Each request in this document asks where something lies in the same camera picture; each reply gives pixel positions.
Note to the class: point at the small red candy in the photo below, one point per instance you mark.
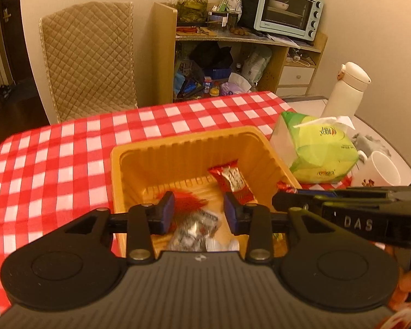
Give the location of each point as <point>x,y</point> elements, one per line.
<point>286,187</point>

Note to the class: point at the person's right hand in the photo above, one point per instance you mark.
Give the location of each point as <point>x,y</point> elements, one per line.
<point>406,281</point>

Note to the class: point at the green tissue pack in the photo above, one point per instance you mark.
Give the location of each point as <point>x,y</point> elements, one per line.
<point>318,150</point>

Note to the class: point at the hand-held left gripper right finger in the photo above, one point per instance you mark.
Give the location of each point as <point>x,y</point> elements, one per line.
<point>230,212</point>

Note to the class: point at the red checkered tablecloth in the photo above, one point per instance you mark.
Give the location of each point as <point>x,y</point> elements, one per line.
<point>54,164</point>

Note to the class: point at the grey cloth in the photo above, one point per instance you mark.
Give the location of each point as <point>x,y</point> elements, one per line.
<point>368,142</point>

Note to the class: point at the white drawer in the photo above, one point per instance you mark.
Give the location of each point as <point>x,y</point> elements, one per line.
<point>296,75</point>

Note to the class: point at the white mug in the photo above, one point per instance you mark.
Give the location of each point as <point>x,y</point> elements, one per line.
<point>380,169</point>

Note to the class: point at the light blue toaster oven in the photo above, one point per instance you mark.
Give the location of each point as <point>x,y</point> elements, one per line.
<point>287,8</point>

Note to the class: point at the black bag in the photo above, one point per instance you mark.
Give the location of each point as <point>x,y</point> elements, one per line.
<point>212,54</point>

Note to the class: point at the wooden shelf unit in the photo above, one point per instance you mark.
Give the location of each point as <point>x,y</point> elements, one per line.
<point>164,58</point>

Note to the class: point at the dark wooden door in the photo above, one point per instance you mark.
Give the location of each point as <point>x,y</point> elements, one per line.
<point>10,24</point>

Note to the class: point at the silver pouch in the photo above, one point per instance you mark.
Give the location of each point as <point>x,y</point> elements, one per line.
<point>222,245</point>

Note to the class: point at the pickle jar orange lid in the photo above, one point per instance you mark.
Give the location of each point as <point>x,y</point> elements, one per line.
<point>191,7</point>

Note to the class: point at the orange plastic tray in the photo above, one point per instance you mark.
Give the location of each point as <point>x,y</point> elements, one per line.
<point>191,157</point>

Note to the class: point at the purple white tissue pack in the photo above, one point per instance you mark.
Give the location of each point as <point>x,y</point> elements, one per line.
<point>234,85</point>

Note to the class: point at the white plastic bag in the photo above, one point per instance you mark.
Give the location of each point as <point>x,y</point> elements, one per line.
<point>257,65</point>

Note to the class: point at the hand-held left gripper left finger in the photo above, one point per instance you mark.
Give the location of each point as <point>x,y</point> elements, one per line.
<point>167,212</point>

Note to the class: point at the silver snack bar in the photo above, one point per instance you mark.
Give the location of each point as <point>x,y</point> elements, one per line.
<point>191,233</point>

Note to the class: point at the red packet white print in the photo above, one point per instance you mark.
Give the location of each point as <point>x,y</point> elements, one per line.
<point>188,202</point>

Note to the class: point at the white thermos bottle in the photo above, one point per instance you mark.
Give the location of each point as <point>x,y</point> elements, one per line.
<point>344,92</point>

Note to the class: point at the black appliance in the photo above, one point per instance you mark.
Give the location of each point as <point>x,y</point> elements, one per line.
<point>246,3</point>

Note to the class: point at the quilted beige chair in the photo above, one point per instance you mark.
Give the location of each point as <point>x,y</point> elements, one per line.
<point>89,61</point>

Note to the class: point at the large red picture packet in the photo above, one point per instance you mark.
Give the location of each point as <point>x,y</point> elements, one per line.
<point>231,178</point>

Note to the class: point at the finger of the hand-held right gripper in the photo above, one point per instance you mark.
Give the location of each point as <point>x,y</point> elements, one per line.
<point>363,192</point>
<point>294,200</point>

